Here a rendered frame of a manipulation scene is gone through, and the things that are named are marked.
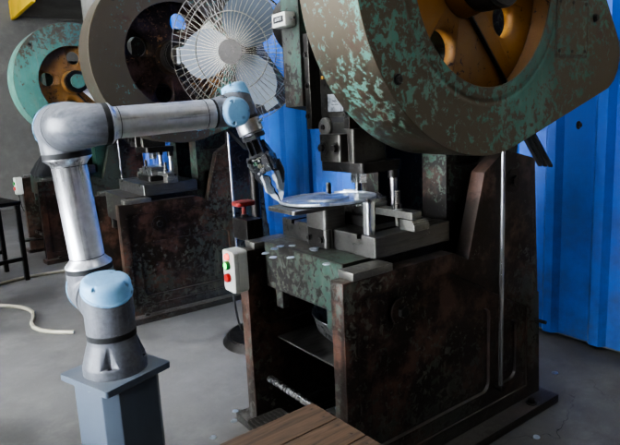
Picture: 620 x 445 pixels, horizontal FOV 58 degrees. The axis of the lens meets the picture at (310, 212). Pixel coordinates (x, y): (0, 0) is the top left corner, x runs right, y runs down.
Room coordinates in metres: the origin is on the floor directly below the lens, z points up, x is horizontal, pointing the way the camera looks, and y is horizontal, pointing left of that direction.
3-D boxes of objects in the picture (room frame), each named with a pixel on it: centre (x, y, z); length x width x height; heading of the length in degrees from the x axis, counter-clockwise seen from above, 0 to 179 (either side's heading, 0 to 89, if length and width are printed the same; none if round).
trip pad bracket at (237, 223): (1.85, 0.21, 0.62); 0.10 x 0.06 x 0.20; 36
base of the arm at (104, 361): (1.30, 0.50, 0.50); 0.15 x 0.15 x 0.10
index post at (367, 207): (1.52, -0.16, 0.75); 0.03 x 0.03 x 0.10; 36
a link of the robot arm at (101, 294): (1.31, 0.50, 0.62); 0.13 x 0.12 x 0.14; 34
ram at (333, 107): (1.71, -0.13, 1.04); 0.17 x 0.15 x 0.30; 126
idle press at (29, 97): (4.74, 1.65, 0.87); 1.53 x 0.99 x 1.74; 129
